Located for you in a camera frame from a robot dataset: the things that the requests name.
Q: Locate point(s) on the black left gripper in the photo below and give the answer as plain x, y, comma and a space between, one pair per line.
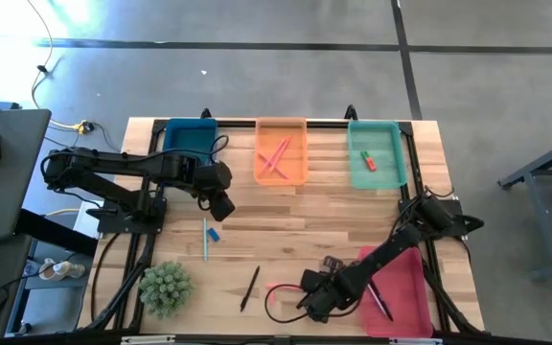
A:
222, 206

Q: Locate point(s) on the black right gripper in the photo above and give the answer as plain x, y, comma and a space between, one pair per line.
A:
324, 297

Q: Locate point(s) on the blue eraser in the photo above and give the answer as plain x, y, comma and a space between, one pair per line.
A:
213, 235

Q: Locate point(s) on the light teal pen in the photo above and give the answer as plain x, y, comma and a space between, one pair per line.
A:
205, 239

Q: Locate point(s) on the pink eraser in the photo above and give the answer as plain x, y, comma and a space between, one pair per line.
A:
272, 299

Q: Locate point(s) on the dark blue pen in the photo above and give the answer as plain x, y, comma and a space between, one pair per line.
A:
388, 314

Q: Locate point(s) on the long black pen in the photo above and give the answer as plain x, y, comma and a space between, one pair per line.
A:
250, 289

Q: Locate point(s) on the green eraser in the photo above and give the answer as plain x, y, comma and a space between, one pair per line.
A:
365, 155

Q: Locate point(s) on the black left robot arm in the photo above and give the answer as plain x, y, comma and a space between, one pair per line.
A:
113, 163

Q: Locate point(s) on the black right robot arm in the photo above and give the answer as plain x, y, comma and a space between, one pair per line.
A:
381, 259

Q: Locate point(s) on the blue plastic bin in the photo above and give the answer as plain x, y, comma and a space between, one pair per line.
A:
185, 136

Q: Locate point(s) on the pink plastic bin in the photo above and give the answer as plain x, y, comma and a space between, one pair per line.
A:
405, 287

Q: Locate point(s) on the orange plastic bin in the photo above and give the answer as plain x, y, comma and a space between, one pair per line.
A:
281, 129

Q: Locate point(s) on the green artificial plant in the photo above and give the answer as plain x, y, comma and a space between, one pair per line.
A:
166, 290

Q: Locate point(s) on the silver aluminium bar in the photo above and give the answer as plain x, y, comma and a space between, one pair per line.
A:
146, 339
415, 341

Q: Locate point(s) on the teal plastic bin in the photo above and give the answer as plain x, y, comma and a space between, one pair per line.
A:
386, 177

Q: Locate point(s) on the beige curled object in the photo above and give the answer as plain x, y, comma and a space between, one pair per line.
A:
60, 270

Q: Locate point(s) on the dark grey side desk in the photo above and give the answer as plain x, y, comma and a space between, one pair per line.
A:
12, 191

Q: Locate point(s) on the blue-grey metal stand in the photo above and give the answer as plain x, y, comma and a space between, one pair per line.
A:
544, 163

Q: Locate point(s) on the black aluminium table frame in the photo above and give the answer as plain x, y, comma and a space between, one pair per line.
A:
237, 123

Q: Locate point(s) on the black frame bracket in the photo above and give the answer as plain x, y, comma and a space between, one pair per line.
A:
205, 114
351, 114

